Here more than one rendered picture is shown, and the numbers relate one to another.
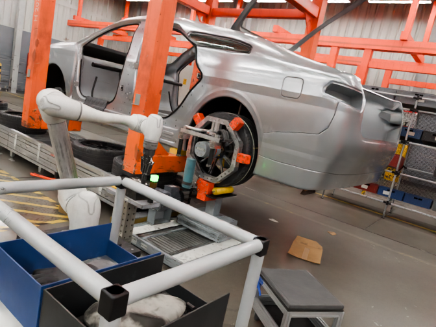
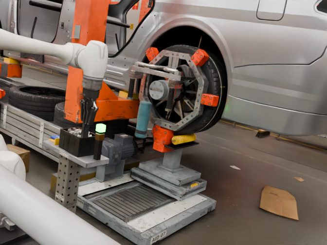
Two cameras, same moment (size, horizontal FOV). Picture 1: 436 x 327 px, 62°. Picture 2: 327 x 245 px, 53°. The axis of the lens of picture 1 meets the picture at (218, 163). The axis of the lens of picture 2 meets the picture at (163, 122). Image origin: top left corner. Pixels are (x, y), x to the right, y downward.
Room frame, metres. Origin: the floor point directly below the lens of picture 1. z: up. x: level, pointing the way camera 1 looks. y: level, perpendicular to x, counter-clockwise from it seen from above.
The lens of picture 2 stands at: (0.74, 0.10, 1.11)
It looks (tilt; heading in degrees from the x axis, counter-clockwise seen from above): 12 degrees down; 0
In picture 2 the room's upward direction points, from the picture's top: 10 degrees clockwise
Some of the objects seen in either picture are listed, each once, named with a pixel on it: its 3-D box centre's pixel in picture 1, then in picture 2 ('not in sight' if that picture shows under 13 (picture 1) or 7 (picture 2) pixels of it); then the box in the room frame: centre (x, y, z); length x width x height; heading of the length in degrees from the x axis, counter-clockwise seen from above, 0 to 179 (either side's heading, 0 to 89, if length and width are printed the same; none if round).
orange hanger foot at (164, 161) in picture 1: (166, 152); (115, 96); (3.35, 0.50, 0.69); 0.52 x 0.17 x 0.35; 144
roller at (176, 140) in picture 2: (223, 190); (184, 138); (3.09, -0.09, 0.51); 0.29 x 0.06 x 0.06; 144
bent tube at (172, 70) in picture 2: (217, 130); (177, 66); (2.92, 0.06, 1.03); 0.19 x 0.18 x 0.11; 144
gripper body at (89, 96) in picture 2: (148, 155); (90, 98); (2.22, 0.44, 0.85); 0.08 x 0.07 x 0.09; 45
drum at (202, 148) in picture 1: (207, 149); (165, 90); (3.02, 0.11, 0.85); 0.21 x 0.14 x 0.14; 144
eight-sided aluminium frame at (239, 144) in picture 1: (213, 149); (171, 90); (3.08, 0.06, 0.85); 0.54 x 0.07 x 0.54; 54
